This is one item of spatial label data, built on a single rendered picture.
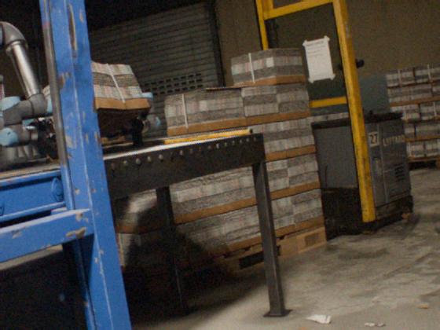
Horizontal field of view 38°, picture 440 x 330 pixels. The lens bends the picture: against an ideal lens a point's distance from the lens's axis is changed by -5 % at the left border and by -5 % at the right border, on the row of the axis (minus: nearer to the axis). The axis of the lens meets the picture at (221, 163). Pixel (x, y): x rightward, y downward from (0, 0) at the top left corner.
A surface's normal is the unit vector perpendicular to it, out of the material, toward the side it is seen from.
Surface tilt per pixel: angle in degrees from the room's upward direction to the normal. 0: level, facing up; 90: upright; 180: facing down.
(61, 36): 90
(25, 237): 90
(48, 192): 90
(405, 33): 90
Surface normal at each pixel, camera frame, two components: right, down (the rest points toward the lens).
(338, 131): -0.73, 0.14
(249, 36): -0.46, 0.11
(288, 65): 0.67, -0.06
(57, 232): 0.87, -0.10
